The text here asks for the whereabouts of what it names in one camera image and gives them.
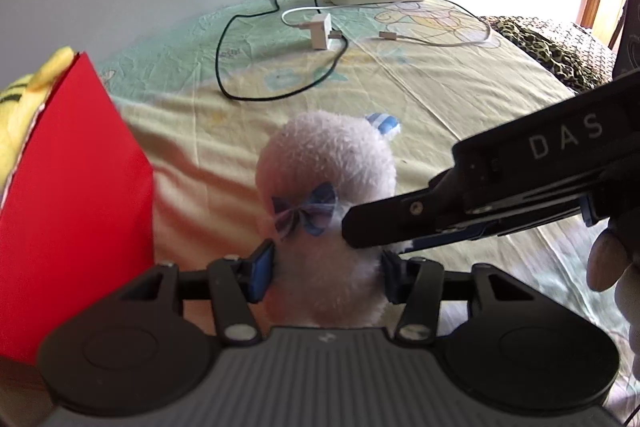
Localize yellow green cartoon bedsheet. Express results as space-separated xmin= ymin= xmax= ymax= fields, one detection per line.
xmin=96 ymin=0 xmax=570 ymax=270

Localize red cardboard box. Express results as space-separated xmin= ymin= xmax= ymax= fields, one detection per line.
xmin=1 ymin=53 xmax=154 ymax=365

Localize white usb charger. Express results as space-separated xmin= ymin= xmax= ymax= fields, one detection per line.
xmin=308 ymin=13 xmax=342 ymax=51

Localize patterned brown cushion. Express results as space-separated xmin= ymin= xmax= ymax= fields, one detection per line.
xmin=549 ymin=20 xmax=616 ymax=60

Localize person's right hand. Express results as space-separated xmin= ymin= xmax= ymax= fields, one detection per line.
xmin=587 ymin=218 xmax=639 ymax=378

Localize leopard print cloth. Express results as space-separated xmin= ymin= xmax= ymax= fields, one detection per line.
xmin=485 ymin=16 xmax=615 ymax=93

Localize yellow tiger plush toy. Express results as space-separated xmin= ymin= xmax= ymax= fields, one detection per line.
xmin=0 ymin=46 xmax=75 ymax=186

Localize white usb cable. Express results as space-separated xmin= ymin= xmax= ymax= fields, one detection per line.
xmin=280 ymin=0 xmax=494 ymax=48

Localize black charging cable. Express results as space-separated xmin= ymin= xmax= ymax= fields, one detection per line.
xmin=214 ymin=0 xmax=409 ymax=102

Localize white plush bunny purple bow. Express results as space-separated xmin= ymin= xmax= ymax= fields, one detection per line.
xmin=255 ymin=110 xmax=400 ymax=329

